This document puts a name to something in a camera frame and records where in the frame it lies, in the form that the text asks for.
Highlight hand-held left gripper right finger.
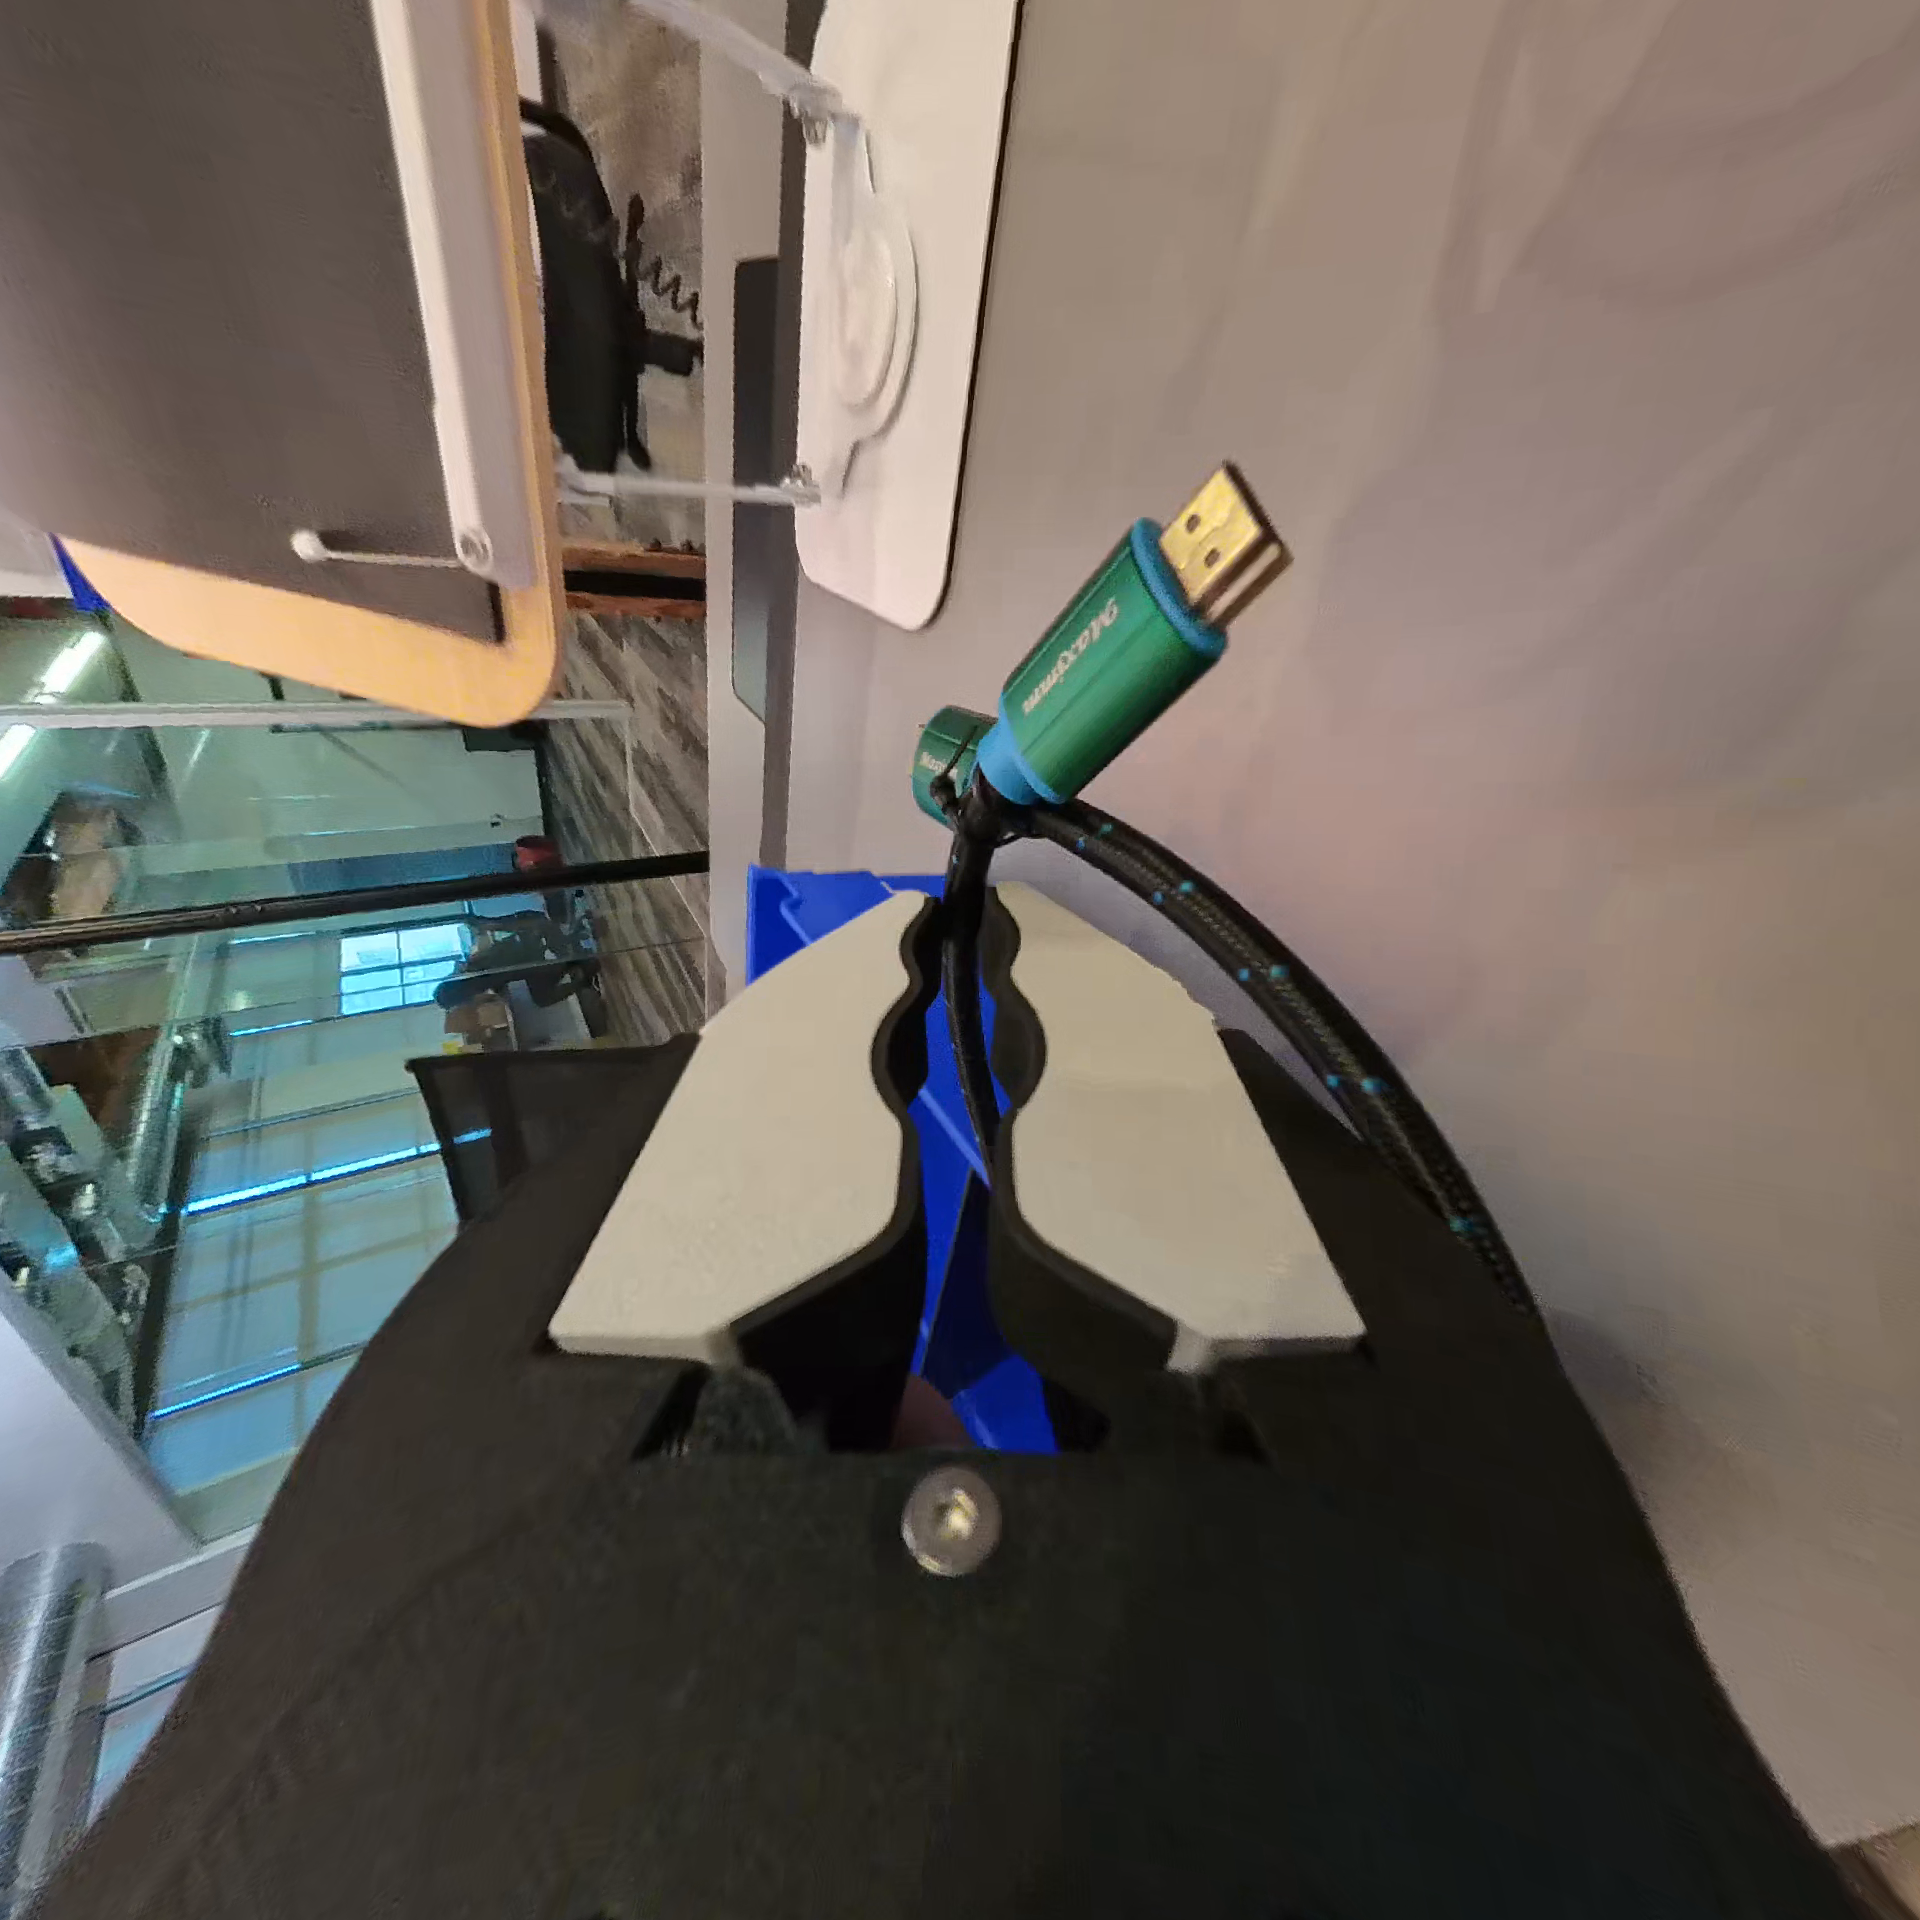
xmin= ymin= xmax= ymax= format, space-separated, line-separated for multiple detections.
xmin=990 ymin=881 xmax=1366 ymax=1411

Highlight blue plastic bin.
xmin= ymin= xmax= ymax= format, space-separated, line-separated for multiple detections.
xmin=744 ymin=862 xmax=1088 ymax=1459

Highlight black braided cable green plugs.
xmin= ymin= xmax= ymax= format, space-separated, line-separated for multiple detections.
xmin=906 ymin=461 xmax=1538 ymax=1320

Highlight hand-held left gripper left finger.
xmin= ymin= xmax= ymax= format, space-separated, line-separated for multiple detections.
xmin=546 ymin=886 xmax=940 ymax=1449

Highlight black office chair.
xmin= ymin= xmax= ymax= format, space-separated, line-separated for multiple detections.
xmin=516 ymin=96 xmax=706 ymax=472

